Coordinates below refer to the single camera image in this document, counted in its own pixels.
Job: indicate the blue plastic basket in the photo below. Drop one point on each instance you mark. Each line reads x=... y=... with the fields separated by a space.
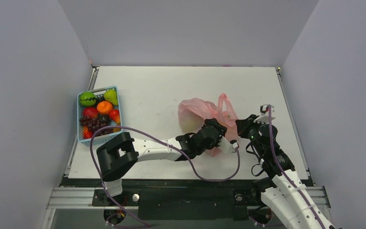
x=102 y=136

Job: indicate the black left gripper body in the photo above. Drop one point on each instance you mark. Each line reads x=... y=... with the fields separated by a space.
x=222 y=131

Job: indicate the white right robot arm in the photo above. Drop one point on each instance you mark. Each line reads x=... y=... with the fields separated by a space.
x=282 y=191

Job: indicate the red fake strawberry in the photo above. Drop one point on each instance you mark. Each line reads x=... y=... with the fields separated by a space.
x=87 y=133

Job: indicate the red fake apple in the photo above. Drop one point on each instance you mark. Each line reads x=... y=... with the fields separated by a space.
x=91 y=112

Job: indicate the small orange fake fruit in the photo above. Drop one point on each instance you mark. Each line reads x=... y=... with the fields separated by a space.
x=115 y=130

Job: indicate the pink plastic bag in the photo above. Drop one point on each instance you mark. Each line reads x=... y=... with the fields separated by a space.
x=192 y=114

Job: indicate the aluminium frame rail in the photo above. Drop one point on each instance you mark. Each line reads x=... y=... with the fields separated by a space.
x=74 y=198

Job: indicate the purple fake grapes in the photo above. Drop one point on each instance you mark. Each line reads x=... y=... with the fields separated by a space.
x=95 y=124

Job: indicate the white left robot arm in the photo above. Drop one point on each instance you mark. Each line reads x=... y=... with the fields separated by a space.
x=118 y=155

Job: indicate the green fake pear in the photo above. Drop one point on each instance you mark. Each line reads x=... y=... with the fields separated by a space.
x=111 y=96

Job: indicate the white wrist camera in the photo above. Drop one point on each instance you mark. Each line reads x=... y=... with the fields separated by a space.
x=267 y=113
x=227 y=146

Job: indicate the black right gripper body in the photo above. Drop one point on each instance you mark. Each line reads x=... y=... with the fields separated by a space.
x=242 y=127

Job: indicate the orange fake orange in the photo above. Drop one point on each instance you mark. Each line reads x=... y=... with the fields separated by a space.
x=104 y=107

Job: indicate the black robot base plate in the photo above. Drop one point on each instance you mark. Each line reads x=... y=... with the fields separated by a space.
x=179 y=199

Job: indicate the red yellow fake mango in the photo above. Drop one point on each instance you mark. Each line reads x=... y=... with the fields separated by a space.
x=115 y=116

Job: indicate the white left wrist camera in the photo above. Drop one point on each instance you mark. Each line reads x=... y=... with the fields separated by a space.
x=227 y=146

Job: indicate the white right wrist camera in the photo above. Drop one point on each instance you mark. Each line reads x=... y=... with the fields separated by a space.
x=267 y=113

